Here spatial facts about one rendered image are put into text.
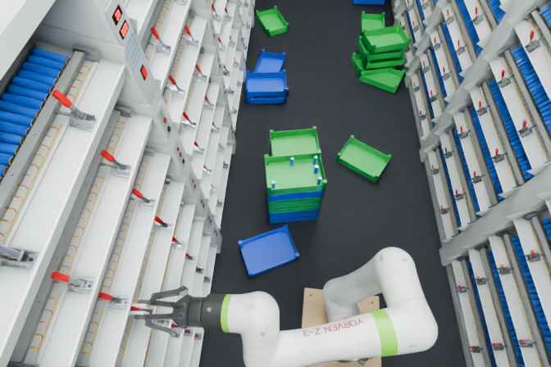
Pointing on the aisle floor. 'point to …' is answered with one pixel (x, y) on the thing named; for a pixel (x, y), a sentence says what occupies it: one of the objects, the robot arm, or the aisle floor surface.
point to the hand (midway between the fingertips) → (137, 309)
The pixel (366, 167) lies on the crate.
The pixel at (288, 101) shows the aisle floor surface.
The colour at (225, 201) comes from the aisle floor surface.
